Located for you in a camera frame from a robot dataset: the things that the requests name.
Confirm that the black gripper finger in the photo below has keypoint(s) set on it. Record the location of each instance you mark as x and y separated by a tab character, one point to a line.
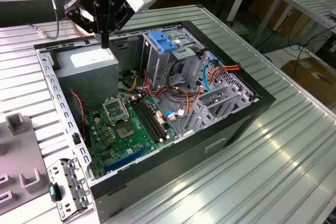
73	11
123	16

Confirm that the metal disk bay cage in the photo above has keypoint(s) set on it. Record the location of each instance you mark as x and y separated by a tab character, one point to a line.
228	81

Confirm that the blue plastic drive latch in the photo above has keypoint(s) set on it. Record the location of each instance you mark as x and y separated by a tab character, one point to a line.
162	42

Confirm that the grey optical drive cage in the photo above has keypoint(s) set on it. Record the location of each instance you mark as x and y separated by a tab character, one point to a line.
155	66

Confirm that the grey power supply unit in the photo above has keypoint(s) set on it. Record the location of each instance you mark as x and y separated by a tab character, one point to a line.
86	82

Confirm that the RAM slot white clips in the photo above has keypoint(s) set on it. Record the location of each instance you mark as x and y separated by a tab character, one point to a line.
153	117
147	119

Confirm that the CPU socket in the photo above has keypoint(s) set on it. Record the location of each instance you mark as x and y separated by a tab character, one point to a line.
124	131

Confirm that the black case fan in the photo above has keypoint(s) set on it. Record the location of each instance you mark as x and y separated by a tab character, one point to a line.
76	127

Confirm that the green motherboard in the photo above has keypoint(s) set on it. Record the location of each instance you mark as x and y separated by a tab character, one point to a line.
131	146

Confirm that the blue expansion slot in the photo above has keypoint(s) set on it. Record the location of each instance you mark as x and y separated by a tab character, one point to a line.
125	160

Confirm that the grey parts rack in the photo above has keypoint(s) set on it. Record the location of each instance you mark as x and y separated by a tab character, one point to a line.
18	155

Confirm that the black open PC case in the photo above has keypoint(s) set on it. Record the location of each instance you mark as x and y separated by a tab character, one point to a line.
162	166

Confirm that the metal expansion card retainer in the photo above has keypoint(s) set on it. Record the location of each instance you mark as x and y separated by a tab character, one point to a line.
71	182

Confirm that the metal slat side table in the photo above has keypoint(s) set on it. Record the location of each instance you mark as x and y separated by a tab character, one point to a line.
302	2

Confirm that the black teal retainer clip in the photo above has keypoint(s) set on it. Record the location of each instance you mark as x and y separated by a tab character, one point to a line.
53	192

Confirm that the brown cardboard box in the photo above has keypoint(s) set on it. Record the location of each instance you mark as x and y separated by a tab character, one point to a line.
307	77

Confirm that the small black case switch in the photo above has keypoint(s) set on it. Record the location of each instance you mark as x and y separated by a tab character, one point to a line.
76	138

